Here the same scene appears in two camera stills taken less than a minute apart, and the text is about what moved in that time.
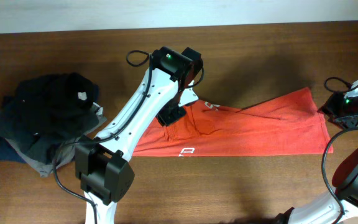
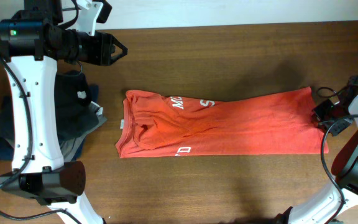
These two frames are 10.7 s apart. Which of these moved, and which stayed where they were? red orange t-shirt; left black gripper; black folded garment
Moved: left black gripper
Stayed: red orange t-shirt; black folded garment
